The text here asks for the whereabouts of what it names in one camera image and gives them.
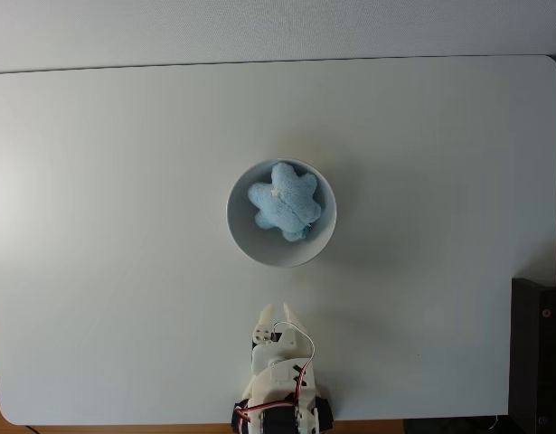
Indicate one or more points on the skyblue star plush doll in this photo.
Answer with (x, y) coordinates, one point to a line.
(284, 201)

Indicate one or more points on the black table clamp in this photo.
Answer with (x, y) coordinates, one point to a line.
(328, 411)
(236, 418)

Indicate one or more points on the white ceramic bowl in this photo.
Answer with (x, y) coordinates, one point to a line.
(241, 226)

